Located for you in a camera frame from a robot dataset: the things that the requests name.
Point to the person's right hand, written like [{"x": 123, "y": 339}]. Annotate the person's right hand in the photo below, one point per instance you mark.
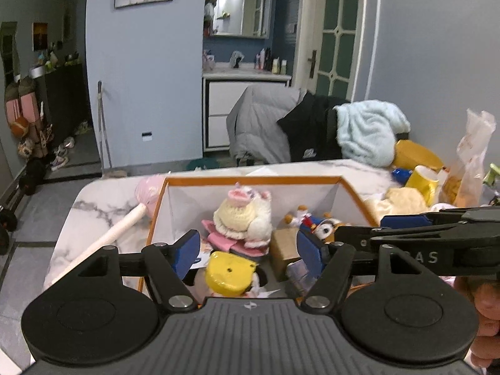
[{"x": 488, "y": 308}]

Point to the clear plastic bag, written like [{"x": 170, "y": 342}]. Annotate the clear plastic bag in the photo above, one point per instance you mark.
[{"x": 470, "y": 156}]

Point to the yellow cup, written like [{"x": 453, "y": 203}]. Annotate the yellow cup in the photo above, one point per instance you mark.
[{"x": 424, "y": 183}]

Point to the group of bottles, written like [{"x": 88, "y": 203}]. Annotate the group of bottles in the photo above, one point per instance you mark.
[{"x": 269, "y": 60}]

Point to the dark sideboard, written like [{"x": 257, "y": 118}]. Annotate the dark sideboard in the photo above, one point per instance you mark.
[{"x": 66, "y": 101}]

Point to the cream plush toy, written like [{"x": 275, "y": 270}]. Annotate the cream plush toy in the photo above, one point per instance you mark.
[{"x": 406, "y": 203}]

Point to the white vanity cabinet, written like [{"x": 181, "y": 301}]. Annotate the white vanity cabinet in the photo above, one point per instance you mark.
[{"x": 218, "y": 109}]

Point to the basketball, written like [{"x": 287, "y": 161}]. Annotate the basketball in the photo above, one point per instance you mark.
[{"x": 20, "y": 127}]

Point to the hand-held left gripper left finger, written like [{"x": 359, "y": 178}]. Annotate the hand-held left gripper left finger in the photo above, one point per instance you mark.
[{"x": 186, "y": 254}]

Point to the large yellow container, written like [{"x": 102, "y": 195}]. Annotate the large yellow container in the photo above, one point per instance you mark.
[{"x": 418, "y": 152}]

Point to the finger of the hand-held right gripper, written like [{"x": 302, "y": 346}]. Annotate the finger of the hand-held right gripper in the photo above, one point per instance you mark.
[
  {"x": 363, "y": 234},
  {"x": 406, "y": 221}
]

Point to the clear plastic package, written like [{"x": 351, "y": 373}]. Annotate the clear plastic package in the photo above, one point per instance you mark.
[{"x": 299, "y": 277}]

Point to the grey down jacket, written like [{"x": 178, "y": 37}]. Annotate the grey down jacket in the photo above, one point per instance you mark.
[{"x": 258, "y": 121}]

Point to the small brown cardboard box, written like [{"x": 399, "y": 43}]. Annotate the small brown cardboard box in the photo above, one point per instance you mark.
[{"x": 283, "y": 254}]

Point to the glass-paned door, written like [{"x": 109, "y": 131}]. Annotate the glass-paned door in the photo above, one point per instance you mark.
[{"x": 332, "y": 27}]

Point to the pair of sneakers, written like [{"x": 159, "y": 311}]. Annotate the pair of sneakers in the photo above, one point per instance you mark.
[{"x": 62, "y": 152}]

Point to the orange-rimmed white box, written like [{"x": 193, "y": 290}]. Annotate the orange-rimmed white box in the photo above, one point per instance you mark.
[{"x": 183, "y": 203}]

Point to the pink massage hammer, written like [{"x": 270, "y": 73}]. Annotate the pink massage hammer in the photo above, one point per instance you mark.
[{"x": 113, "y": 234}]

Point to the wall mirror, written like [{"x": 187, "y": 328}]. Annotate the wall mirror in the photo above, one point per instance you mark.
[{"x": 242, "y": 4}]

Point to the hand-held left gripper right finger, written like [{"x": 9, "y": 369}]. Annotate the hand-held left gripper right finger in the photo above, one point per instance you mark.
[{"x": 310, "y": 252}]

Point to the light blue fleece blanket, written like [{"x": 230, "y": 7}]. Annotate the light blue fleece blanket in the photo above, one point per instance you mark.
[{"x": 367, "y": 132}]

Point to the small dark wall picture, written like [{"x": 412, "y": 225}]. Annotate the small dark wall picture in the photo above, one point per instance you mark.
[{"x": 40, "y": 36}]

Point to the wall socket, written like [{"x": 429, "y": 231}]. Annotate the wall socket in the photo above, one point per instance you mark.
[{"x": 147, "y": 136}]

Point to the black jacket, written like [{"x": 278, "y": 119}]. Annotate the black jacket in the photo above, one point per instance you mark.
[{"x": 312, "y": 129}]

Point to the pink bag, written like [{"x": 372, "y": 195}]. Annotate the pink bag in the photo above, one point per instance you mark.
[{"x": 27, "y": 101}]

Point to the green basin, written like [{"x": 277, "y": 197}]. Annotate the green basin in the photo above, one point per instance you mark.
[{"x": 203, "y": 164}]

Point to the broom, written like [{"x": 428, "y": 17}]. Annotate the broom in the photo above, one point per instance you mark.
[{"x": 103, "y": 132}]

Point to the cream and pink knitted plush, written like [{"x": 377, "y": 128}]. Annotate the cream and pink knitted plush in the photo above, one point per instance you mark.
[{"x": 242, "y": 215}]

